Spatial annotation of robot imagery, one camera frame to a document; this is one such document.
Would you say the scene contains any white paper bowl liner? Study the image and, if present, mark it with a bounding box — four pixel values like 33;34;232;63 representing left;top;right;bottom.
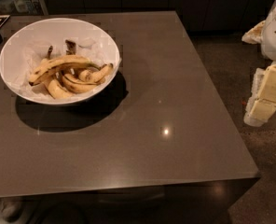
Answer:
13;38;121;105

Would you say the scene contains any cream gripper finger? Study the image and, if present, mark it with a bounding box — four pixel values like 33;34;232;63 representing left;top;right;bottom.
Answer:
250;62;276;122

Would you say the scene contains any long top banana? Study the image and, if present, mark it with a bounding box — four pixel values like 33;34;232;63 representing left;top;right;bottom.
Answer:
28;55;91;86

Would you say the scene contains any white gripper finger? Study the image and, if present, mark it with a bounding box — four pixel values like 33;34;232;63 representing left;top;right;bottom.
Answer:
243;68;265;127

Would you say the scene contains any middle curved banana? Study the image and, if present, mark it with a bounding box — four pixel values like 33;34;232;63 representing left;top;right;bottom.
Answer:
62;74;97;93

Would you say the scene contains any white bowl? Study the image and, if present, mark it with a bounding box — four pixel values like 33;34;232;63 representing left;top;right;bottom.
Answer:
0;18;116;95

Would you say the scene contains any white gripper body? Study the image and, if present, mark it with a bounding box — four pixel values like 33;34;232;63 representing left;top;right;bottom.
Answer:
241;6;276;61

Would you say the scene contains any right small banana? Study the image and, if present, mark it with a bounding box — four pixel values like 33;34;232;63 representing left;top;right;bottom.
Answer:
78;63;113;83

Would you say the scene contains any grey shoe under table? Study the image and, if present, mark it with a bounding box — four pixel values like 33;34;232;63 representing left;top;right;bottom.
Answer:
1;200;23;222

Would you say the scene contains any lower left banana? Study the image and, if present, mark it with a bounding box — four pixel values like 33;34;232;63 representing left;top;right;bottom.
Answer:
43;77;72;99

